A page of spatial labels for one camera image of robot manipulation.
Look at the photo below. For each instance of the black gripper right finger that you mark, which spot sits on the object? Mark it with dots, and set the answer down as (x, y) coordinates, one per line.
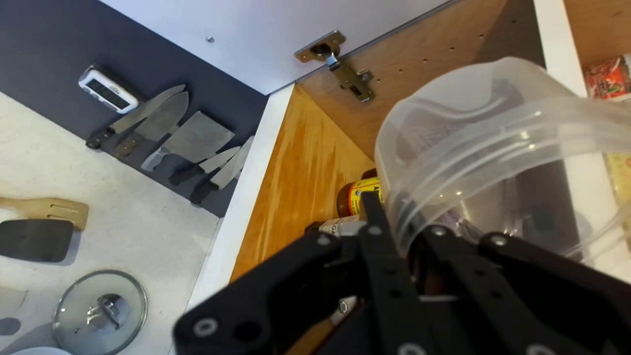
(527, 301)

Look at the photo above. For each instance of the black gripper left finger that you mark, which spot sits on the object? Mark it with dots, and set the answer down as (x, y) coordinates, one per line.
(266, 311)

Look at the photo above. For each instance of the clear plastic bowl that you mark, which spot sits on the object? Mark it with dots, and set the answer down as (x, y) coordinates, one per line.
(503, 147)

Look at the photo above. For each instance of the metal cabinet hinge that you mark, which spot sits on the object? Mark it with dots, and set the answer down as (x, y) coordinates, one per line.
(328, 50)

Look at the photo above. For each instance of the olive oil bottle yellow label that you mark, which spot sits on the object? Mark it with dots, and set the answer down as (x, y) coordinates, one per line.
(349, 196)

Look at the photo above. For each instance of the glass pot lid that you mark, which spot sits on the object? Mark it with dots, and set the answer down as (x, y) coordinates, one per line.
(99, 315)

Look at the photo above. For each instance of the cleaver on magnetic strip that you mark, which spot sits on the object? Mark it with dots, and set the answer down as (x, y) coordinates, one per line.
(194, 141)

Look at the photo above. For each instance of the knife on magnetic strip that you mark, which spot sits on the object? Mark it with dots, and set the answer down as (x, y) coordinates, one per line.
(97, 139)

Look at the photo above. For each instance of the white wall cabinet with shelves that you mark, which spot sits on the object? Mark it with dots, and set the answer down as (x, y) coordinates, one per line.
(294, 169)

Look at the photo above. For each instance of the white wall switch plate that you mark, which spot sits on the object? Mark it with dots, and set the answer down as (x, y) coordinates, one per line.
(105, 90)

